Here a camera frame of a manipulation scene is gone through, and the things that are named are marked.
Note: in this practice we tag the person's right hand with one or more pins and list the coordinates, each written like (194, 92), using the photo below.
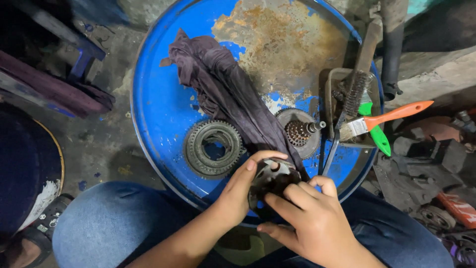
(319, 223)

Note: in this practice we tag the person's left hand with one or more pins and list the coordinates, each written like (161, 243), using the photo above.
(234, 197)

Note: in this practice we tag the dark round metal hub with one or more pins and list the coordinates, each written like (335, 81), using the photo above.
(269, 182)

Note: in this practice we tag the person's right jeans leg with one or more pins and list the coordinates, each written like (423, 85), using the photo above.
(390, 230)

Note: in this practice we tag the person's jeans leg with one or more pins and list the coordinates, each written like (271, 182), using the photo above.
(111, 223)
(390, 230)

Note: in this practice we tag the thin metal wrench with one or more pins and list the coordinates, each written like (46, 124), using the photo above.
(331, 152)

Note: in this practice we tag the gear shaft with sprocket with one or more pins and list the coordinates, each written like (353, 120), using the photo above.
(297, 132)

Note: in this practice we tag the dark purple cloth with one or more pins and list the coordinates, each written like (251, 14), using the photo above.
(223, 93)

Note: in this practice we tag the heap of metal scrap parts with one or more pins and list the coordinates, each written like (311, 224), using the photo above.
(420, 163)

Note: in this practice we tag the rusty blue metal drum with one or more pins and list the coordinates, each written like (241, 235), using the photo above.
(178, 93)

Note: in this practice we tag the person's left jeans leg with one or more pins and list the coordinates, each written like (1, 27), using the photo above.
(111, 223)

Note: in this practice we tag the rectangular metal tray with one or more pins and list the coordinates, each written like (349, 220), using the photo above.
(329, 93)

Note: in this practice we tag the orange carton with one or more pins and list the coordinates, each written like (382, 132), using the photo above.
(459, 208)

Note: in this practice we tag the black pipe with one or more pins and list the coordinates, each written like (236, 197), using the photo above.
(392, 56)

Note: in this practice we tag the black sandal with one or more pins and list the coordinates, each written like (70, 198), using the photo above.
(48, 223)

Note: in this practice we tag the dark drum with white label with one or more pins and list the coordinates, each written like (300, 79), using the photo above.
(26, 167)

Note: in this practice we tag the blue wooden bench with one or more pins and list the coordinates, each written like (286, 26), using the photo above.
(44, 74)

